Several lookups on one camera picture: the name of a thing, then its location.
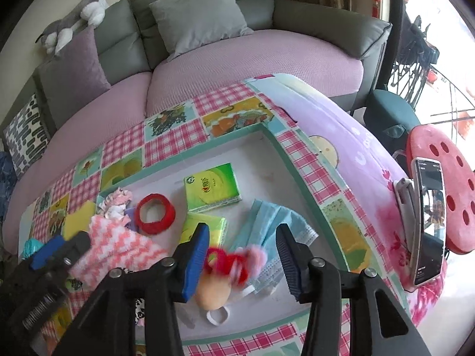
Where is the white ring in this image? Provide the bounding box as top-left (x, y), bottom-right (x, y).
top-left (206, 306), bottom-right (231, 327)

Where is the green tissue pack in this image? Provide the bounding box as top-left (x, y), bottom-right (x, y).
top-left (182, 213), bottom-right (228, 253)
top-left (183, 162), bottom-right (242, 214)

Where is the grey sofa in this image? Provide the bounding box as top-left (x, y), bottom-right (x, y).
top-left (0, 0), bottom-right (393, 238)

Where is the light blue face mask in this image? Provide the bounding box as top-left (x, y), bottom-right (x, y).
top-left (228, 198), bottom-right (318, 293)

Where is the red fuzzy scrunchie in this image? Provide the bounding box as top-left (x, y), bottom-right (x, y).
top-left (134, 193), bottom-right (176, 235)

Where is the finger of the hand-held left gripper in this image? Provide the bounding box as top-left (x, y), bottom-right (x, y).
top-left (30, 235), bottom-right (66, 271)
top-left (56, 231), bottom-right (92, 268)

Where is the pink fuzzy sock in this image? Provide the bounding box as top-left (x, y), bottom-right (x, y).
top-left (97, 188), bottom-right (133, 220)

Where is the red plastic stool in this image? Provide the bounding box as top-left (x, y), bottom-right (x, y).
top-left (405, 124), bottom-right (475, 255)

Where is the black metal rack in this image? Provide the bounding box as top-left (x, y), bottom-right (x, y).
top-left (388, 5), bottom-right (440, 99)

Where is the pink white striped towel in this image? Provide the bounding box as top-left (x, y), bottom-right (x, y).
top-left (69, 215), bottom-right (169, 279)

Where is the black white spotted cloth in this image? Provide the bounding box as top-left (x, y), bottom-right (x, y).
top-left (134, 298), bottom-right (148, 327)

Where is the purple cushion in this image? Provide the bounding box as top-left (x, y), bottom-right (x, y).
top-left (37, 26), bottom-right (112, 128)

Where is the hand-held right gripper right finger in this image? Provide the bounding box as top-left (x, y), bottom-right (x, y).
top-left (275, 223), bottom-right (433, 356)

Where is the purple tissue packet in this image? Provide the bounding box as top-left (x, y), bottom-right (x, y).
top-left (122, 208), bottom-right (140, 227)

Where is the blue cloth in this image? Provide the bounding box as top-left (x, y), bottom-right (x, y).
top-left (0, 152), bottom-right (17, 208)

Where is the printed blanket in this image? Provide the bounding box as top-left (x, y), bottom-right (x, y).
top-left (17, 74), bottom-right (448, 356)

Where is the peach soft pad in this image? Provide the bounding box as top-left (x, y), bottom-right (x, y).
top-left (195, 272), bottom-right (238, 310)

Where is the patterned cushion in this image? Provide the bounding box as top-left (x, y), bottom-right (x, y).
top-left (3, 93), bottom-right (50, 180)

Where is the teal stool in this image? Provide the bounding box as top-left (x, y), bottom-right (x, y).
top-left (364, 90), bottom-right (422, 149)

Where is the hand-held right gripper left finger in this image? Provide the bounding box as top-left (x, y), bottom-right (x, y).
top-left (52, 222), bottom-right (211, 356)

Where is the teal soft item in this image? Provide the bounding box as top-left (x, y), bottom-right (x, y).
top-left (20, 237), bottom-right (49, 260)

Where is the grey cushion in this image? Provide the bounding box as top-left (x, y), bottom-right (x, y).
top-left (149, 0), bottom-right (255, 63)

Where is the grey white plush dog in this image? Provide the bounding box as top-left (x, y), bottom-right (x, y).
top-left (35, 0), bottom-right (110, 57)

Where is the red pink plush toy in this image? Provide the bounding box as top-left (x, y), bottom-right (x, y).
top-left (202, 244), bottom-right (267, 286)

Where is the black smartphone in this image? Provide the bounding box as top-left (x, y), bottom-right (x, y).
top-left (410, 158), bottom-right (446, 286)

